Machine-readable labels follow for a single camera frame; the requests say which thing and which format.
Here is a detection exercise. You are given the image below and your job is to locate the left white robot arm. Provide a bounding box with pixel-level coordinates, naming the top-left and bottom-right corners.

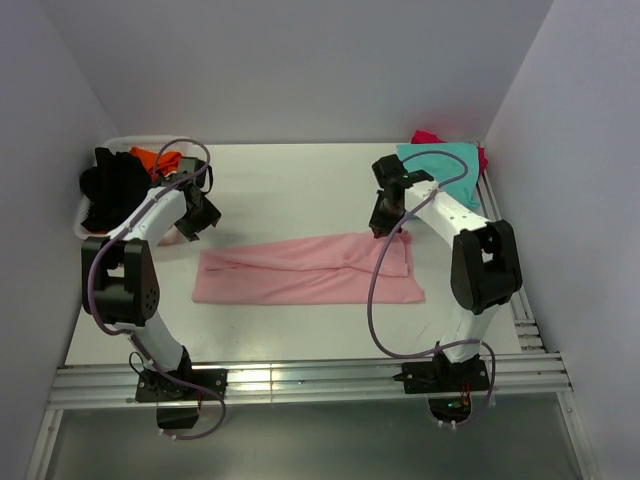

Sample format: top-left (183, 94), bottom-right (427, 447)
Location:
top-left (81, 157), bottom-right (221, 399)

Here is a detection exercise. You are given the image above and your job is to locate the white plastic basket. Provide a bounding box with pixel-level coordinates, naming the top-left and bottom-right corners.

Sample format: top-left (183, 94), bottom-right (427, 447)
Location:
top-left (73, 135), bottom-right (203, 240)

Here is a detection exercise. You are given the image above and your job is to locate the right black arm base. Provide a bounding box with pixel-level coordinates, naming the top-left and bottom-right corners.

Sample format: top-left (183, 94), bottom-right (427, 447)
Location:
top-left (393, 354), bottom-right (495, 429)

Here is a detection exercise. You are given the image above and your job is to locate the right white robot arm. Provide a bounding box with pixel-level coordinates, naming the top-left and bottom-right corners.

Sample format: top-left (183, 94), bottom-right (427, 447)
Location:
top-left (366, 150), bottom-right (522, 390)

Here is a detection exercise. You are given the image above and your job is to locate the teal folded t shirt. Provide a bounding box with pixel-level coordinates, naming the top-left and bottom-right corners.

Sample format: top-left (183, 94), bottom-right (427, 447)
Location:
top-left (396, 143), bottom-right (480, 210)

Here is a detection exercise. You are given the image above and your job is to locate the pink t shirt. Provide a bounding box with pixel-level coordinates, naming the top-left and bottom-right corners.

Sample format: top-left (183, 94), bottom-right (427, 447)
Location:
top-left (192, 229), bottom-right (426, 305)

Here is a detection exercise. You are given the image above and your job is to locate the orange t shirt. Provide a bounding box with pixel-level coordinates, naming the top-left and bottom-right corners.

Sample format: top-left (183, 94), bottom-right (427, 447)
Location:
top-left (129, 147), bottom-right (183, 178)

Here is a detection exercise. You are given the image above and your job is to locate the aluminium rail frame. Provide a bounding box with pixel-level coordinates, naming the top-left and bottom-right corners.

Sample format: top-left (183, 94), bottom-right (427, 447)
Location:
top-left (27, 161), bottom-right (601, 479)

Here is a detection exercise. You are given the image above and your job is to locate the magenta folded t shirt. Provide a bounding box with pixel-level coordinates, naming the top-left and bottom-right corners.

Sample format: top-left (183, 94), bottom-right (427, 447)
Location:
top-left (410, 130), bottom-right (488, 174)

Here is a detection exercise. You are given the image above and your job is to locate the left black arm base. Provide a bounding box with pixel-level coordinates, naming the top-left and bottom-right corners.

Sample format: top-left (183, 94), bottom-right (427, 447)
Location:
top-left (135, 368), bottom-right (228, 431)

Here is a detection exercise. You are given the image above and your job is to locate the black t shirt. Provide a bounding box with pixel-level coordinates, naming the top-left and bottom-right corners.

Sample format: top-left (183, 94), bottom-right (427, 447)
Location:
top-left (79, 147), bottom-right (151, 234)

